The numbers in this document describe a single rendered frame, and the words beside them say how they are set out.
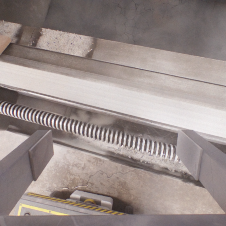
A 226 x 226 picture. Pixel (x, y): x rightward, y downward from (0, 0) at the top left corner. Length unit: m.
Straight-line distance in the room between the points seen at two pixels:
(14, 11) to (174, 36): 0.52
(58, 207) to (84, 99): 0.72
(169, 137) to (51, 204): 0.67
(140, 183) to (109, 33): 0.95
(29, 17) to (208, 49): 0.56
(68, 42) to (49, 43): 0.04
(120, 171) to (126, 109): 0.88
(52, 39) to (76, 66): 0.09
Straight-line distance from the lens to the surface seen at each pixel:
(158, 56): 0.37
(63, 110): 0.76
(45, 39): 0.44
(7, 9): 0.74
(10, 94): 0.74
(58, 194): 1.21
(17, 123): 0.95
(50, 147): 0.16
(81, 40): 0.40
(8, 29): 0.50
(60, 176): 1.29
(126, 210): 1.12
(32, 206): 1.04
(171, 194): 1.24
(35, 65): 0.40
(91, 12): 0.59
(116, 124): 0.76
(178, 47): 0.52
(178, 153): 0.17
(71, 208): 0.95
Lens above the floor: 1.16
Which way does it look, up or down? 79 degrees down
